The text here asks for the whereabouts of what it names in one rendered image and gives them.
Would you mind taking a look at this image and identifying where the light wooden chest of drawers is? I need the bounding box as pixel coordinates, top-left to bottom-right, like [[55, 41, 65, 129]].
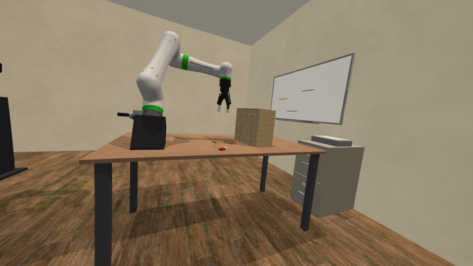
[[252, 109, 276, 147]]

